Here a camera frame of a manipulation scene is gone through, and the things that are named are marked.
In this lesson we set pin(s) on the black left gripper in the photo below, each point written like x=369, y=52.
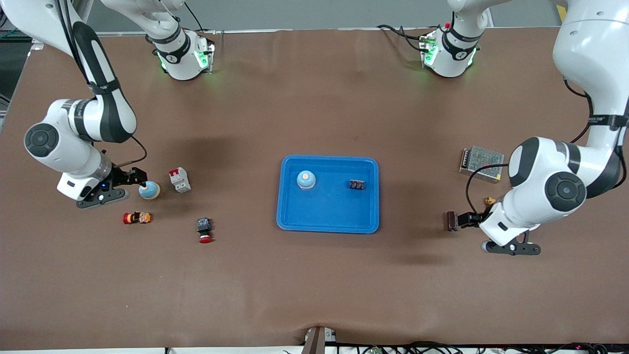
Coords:
x=473, y=218

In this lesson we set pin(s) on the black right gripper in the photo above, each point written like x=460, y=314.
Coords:
x=119, y=176

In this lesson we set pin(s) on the dark brown relay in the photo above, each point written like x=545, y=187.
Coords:
x=451, y=221

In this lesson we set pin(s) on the blue call bell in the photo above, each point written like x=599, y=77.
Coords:
x=305, y=179
x=150, y=191

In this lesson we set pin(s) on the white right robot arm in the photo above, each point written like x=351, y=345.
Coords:
x=64, y=142

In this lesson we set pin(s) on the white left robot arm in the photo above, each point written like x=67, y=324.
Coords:
x=565, y=189

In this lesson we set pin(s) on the blue plastic tray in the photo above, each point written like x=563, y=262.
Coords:
x=327, y=216

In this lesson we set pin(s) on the white red circuit breaker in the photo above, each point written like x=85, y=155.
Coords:
x=179, y=180

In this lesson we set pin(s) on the metal mesh power supply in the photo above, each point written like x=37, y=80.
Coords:
x=484, y=158

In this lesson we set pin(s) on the red mushroom push button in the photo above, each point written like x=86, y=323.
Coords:
x=204, y=231

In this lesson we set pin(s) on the brown table mat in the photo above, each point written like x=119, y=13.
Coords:
x=314, y=285

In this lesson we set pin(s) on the grey camera stand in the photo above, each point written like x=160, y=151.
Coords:
x=317, y=341

